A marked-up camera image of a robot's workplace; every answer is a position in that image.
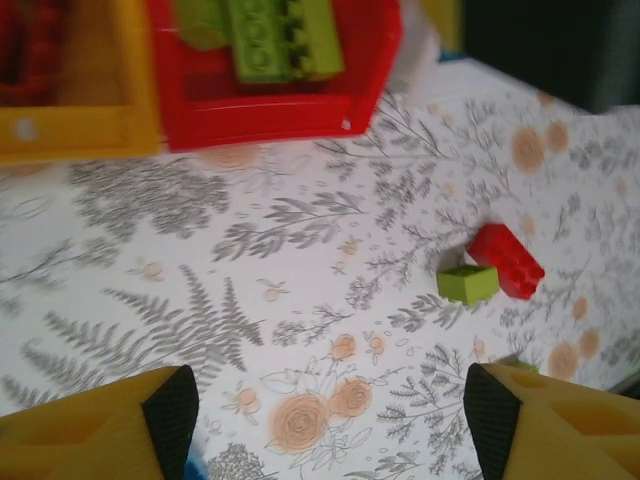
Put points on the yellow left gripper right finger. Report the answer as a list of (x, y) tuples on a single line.
[(565, 435)]

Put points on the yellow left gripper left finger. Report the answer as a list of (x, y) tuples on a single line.
[(75, 440)]

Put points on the long blue lego brick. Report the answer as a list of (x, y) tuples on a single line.
[(195, 467)]

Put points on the small green lego brick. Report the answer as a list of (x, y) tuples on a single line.
[(470, 287)]

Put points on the long red lego brick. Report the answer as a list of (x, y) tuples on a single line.
[(510, 257)]

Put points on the floral patterned tablecloth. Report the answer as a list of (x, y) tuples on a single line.
[(300, 250)]

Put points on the yellow plastic bin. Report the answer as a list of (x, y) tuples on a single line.
[(75, 130)]

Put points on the red plastic bin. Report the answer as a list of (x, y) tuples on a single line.
[(275, 117)]

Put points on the white plastic bin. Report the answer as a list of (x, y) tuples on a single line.
[(415, 50)]

